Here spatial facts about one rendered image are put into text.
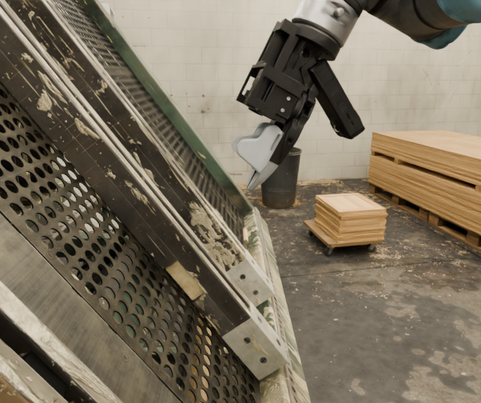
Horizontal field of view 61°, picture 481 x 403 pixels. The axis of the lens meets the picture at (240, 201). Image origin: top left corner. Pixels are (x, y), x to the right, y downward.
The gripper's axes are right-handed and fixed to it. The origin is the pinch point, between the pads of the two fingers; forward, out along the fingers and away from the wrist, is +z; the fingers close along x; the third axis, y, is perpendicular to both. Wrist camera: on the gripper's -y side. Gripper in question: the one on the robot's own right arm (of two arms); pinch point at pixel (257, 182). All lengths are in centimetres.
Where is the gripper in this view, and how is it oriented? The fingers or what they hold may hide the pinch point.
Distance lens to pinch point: 56.8
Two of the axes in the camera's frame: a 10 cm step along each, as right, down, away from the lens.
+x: 2.1, 2.8, -9.4
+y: -8.7, -3.9, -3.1
